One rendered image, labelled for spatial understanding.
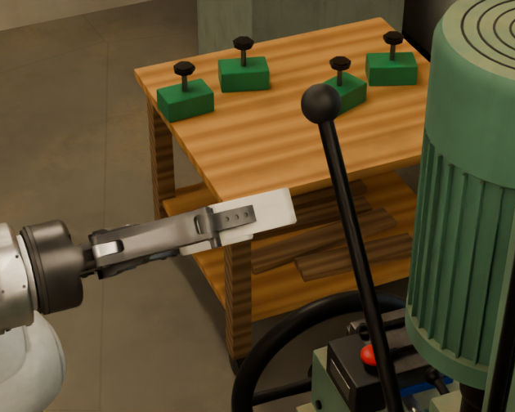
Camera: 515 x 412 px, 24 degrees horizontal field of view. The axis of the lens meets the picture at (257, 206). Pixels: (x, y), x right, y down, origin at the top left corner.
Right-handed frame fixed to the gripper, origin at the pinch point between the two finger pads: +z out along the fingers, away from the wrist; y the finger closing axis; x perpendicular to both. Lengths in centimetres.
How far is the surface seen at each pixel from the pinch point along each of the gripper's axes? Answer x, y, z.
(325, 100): 7.8, 7.0, 6.2
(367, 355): -16.4, -24.9, 15.8
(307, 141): 20, -139, 56
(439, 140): 1.9, 14.7, 11.6
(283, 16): 62, -208, 83
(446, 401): -21.9, -12.3, 18.1
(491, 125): 1.6, 20.8, 13.1
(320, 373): -18.0, -35.0, 13.2
